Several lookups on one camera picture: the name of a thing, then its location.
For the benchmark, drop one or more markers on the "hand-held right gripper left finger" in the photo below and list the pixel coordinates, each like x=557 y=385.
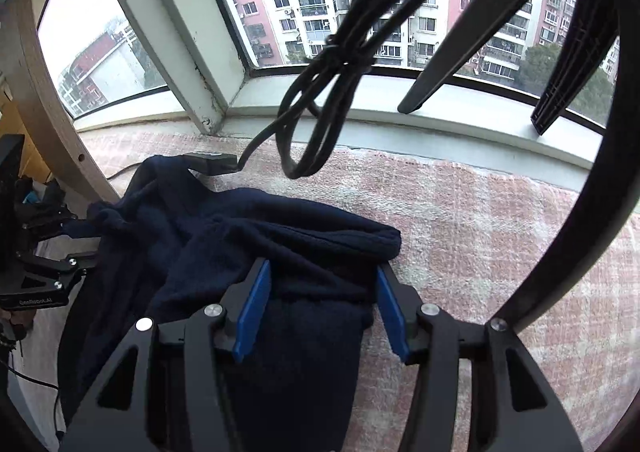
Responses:
x=255 y=307

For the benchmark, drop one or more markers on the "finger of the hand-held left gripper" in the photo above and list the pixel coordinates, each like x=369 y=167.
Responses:
x=55 y=264
x=60 y=224

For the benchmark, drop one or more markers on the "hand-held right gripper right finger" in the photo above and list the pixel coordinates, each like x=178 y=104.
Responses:
x=390 y=312

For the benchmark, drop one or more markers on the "pink plaid blanket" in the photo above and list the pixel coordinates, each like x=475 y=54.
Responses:
x=475 y=232

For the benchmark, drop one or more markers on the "white window frame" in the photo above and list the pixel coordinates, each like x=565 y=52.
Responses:
x=165 y=7

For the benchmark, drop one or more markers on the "person's left hand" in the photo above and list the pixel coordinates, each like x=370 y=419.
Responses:
x=17 y=319

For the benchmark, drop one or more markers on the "navy blue shirt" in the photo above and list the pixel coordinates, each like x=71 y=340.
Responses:
x=250 y=232

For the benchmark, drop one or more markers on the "light wooden board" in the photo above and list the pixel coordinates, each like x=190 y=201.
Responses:
x=45 y=82

